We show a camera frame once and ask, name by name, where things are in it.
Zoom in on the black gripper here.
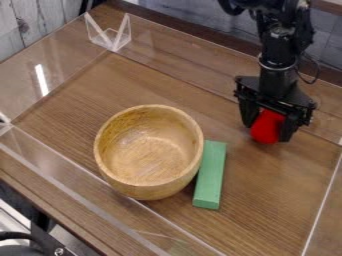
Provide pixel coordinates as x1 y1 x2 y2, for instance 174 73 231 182
234 76 317 142

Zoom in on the red plush fruit green leaf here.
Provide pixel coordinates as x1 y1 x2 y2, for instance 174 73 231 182
250 109 285 144

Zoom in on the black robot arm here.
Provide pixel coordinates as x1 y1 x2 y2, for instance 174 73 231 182
218 0 317 144

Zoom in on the green rectangular block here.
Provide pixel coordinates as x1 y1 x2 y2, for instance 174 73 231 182
193 140 227 210

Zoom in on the wooden bowl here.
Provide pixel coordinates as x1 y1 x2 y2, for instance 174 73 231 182
94 104 205 200

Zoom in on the clear acrylic enclosure wall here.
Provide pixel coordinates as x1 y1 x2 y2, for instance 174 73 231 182
0 18 342 256

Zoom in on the clear acrylic corner bracket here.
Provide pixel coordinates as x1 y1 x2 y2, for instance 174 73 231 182
84 13 133 52

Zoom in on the black metal stand with cable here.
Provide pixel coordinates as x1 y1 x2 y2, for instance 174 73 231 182
0 221 78 256

